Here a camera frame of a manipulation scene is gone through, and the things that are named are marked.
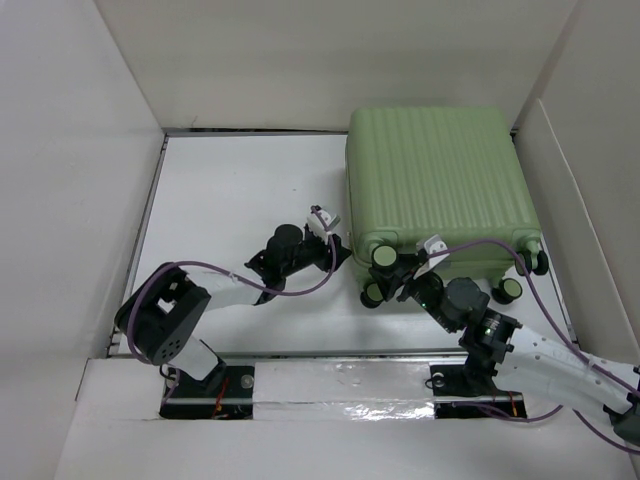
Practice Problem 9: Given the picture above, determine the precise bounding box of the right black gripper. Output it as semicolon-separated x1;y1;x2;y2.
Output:
369;251;456;333

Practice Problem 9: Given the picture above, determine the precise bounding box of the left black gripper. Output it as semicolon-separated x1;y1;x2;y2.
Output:
281;228;350;278

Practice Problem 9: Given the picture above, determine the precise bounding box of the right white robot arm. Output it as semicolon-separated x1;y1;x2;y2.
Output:
369;245;639;445

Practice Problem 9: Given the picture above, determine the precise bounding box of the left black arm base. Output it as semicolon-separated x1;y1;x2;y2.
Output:
159;364;255;420

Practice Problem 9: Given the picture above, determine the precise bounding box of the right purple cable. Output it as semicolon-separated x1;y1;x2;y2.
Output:
429;238;640;456

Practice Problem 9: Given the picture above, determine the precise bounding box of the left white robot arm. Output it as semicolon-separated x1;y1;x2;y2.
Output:
114;224;351;397

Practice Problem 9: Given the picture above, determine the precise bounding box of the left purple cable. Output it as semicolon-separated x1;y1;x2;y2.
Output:
127;207;337;401

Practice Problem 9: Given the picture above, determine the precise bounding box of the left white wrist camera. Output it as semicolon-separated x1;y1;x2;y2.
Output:
307;205;341;237

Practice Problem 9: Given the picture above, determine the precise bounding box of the purple cable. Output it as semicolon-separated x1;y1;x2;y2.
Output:
429;238;640;456
127;207;337;401

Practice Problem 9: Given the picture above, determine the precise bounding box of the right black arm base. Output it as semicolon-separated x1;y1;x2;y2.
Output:
424;356;528;420

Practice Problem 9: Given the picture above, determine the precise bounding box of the green hard-shell suitcase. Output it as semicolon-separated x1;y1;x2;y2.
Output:
345;106;549;308

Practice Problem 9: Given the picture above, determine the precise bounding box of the aluminium front rail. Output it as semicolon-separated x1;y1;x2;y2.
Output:
99;344;596;364

